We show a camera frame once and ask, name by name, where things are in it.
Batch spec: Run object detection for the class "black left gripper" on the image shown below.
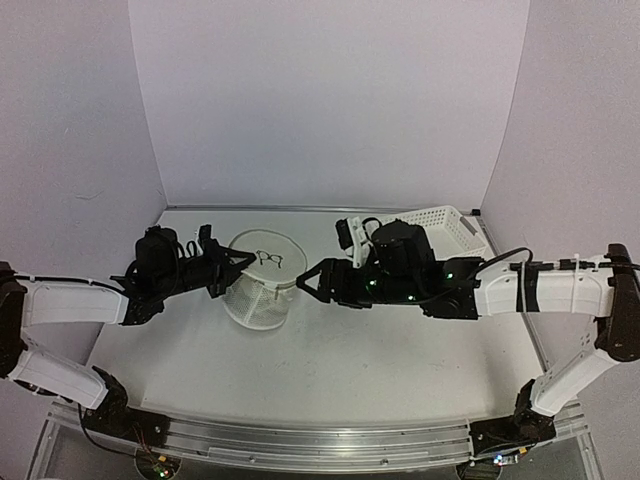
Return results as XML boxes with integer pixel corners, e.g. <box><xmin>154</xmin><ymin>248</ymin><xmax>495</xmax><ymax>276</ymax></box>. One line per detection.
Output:
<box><xmin>154</xmin><ymin>237</ymin><xmax>256</xmax><ymax>298</ymax></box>

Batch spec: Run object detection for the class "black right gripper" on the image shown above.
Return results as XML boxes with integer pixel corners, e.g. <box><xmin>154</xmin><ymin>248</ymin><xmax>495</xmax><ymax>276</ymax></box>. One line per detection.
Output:
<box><xmin>297</xmin><ymin>260</ymin><xmax>422</xmax><ymax>309</ymax></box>

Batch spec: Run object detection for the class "white mesh laundry bag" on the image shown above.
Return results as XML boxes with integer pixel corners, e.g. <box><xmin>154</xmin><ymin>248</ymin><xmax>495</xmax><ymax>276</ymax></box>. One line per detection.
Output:
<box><xmin>222</xmin><ymin>229</ymin><xmax>308</xmax><ymax>331</ymax></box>

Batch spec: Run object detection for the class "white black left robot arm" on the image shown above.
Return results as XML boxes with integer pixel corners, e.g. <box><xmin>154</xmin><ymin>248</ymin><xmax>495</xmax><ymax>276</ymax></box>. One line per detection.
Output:
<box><xmin>1</xmin><ymin>225</ymin><xmax>257</xmax><ymax>437</ymax></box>

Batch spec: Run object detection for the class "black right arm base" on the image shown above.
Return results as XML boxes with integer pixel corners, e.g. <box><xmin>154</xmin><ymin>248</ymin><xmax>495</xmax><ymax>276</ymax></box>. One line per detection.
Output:
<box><xmin>469</xmin><ymin>379</ymin><xmax>556</xmax><ymax>459</ymax></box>

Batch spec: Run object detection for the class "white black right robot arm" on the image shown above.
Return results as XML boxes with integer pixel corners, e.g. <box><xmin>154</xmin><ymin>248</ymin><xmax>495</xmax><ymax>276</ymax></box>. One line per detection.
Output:
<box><xmin>296</xmin><ymin>218</ymin><xmax>639</xmax><ymax>443</ymax></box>

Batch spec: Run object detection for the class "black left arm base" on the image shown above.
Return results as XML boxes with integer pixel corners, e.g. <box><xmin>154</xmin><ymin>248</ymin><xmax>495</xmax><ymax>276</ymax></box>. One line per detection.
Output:
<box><xmin>80</xmin><ymin>367</ymin><xmax>170</xmax><ymax>447</ymax></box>

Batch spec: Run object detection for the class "white plastic perforated basket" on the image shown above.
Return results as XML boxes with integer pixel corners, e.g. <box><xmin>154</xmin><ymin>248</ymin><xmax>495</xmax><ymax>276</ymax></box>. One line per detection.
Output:
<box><xmin>380</xmin><ymin>205</ymin><xmax>489</xmax><ymax>260</ymax></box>

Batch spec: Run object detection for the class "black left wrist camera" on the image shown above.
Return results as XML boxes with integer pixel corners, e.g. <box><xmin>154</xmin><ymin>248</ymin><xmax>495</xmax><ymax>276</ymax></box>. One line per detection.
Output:
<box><xmin>187</xmin><ymin>224</ymin><xmax>212</xmax><ymax>257</ymax></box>

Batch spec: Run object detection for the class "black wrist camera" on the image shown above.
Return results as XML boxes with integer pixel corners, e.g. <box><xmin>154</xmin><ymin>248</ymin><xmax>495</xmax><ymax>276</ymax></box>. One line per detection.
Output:
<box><xmin>187</xmin><ymin>224</ymin><xmax>212</xmax><ymax>257</ymax></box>
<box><xmin>335</xmin><ymin>216</ymin><xmax>382</xmax><ymax>269</ymax></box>

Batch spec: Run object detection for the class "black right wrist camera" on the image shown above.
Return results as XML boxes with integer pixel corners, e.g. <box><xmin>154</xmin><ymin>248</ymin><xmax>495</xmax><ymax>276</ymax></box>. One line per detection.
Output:
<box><xmin>335</xmin><ymin>216</ymin><xmax>382</xmax><ymax>269</ymax></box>

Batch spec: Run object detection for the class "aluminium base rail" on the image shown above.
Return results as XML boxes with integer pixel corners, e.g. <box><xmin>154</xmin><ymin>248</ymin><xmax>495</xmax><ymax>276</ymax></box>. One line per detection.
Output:
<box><xmin>51</xmin><ymin>401</ymin><xmax>587</xmax><ymax>472</ymax></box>

